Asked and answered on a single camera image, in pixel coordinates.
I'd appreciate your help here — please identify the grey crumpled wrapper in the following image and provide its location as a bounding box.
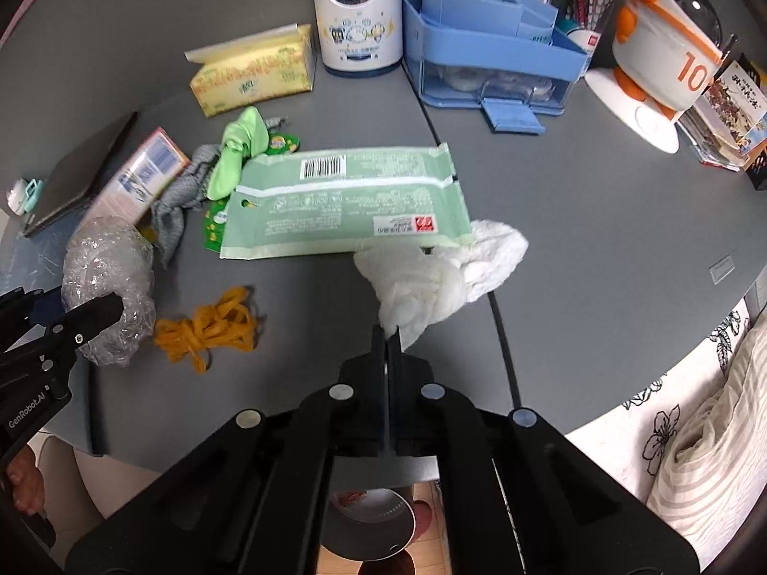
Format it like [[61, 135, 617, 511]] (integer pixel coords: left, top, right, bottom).
[[149, 144, 224, 268]]

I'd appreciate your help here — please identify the pale green wet wipe packet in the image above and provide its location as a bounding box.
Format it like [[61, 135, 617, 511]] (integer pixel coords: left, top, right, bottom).
[[218, 143, 478, 260]]

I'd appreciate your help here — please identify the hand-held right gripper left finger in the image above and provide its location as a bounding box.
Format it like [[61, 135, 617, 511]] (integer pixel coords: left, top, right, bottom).
[[65, 324, 387, 575]]

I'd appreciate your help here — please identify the green printed snack wrapper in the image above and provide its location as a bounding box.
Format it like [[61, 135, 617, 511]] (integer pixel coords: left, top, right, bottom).
[[202, 132, 302, 251]]

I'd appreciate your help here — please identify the pink and white carton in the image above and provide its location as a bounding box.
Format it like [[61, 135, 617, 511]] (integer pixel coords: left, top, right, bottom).
[[77, 126, 192, 230]]

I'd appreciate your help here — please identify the grey round waste bin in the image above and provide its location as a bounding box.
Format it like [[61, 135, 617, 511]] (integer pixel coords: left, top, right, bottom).
[[322, 487, 418, 564]]

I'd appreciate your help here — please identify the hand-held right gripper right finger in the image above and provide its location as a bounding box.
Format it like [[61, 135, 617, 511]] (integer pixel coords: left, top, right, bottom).
[[388, 326, 701, 575]]

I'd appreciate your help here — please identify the person's left hand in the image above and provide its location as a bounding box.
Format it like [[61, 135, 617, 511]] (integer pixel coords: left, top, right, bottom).
[[0, 446, 47, 515]]

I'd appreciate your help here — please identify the black tablet case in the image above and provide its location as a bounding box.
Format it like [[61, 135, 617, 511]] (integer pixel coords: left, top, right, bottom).
[[23, 110, 140, 239]]

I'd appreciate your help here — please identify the floral black and white bedsheet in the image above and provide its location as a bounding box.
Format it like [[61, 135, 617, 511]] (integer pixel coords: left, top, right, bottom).
[[563, 296, 767, 495]]

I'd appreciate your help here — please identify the blue desk organizer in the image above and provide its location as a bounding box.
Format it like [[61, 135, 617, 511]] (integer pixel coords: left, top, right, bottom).
[[401, 0, 592, 134]]

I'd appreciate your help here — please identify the bright green crumpled cloth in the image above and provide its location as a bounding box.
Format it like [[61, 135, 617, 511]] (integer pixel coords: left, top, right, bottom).
[[206, 106, 271, 199]]

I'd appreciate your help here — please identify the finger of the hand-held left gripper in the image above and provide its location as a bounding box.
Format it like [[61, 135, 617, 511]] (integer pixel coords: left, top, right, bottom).
[[0, 293, 125, 402], [0, 286, 67, 342]]

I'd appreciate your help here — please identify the white tissue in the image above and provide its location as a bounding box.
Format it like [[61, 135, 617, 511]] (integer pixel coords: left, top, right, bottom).
[[353, 219, 531, 349]]

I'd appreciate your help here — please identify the white and orange robot toy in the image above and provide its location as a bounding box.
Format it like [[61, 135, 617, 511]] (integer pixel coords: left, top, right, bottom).
[[583, 0, 730, 155]]

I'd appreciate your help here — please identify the stack of picture books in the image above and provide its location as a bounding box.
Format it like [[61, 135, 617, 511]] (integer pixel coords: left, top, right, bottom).
[[677, 53, 767, 191]]

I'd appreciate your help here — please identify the yellow tissue pack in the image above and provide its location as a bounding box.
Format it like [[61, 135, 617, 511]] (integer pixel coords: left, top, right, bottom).
[[184, 23, 318, 118]]

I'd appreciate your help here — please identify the beige striped pillow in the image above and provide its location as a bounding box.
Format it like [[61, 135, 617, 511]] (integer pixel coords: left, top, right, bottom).
[[646, 314, 767, 547]]

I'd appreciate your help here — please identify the clear plastic wrap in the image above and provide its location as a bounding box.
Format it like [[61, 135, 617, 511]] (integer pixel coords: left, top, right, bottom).
[[61, 217, 158, 368]]

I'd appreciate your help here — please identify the blue cutting mat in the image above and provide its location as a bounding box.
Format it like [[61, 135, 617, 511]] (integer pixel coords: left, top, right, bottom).
[[0, 216, 79, 312]]

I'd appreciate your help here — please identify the person's foot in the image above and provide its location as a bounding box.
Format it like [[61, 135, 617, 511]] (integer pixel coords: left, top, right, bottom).
[[412, 499, 436, 538]]

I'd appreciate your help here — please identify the orange tangled string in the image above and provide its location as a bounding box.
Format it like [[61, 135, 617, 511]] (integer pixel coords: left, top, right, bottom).
[[154, 286, 260, 373]]

